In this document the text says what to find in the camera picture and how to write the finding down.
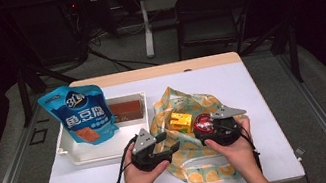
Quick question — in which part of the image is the lemon print fabric bag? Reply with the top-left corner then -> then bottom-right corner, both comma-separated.
143,72 -> 261,183

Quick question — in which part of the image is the yellow small box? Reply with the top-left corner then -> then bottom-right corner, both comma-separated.
167,108 -> 197,138

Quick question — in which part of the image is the small white tag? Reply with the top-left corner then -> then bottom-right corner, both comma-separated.
293,146 -> 308,163

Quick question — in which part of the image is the person's right hand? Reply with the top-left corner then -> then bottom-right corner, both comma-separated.
201,116 -> 261,183

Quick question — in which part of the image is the desk with white leg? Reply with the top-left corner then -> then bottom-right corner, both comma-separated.
116,0 -> 274,63

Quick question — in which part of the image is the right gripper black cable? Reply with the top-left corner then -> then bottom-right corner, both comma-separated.
239,122 -> 265,176

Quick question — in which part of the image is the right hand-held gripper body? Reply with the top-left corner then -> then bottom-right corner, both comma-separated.
201,100 -> 253,149

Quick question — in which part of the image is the red round can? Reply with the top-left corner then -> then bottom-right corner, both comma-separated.
191,111 -> 217,136

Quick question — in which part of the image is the black equipment cabinet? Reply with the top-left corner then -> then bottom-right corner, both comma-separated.
11,0 -> 92,72

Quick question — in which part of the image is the brown drink carton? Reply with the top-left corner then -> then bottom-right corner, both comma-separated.
107,98 -> 146,125

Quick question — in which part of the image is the white plastic tray box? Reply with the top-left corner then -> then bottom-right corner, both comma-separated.
48,90 -> 156,170

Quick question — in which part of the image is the black metal stand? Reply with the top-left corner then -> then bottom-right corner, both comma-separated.
234,19 -> 305,93
13,58 -> 85,128

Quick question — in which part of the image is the black floor cable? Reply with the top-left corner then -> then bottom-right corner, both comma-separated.
86,36 -> 160,79

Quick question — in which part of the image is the person's left hand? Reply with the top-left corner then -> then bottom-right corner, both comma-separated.
116,137 -> 174,183

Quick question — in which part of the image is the black folding chair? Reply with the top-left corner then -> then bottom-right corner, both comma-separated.
168,0 -> 263,64

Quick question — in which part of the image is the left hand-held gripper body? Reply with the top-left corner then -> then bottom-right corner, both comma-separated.
125,124 -> 173,175

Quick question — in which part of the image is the blue snack pouch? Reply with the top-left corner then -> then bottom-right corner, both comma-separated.
35,76 -> 123,155

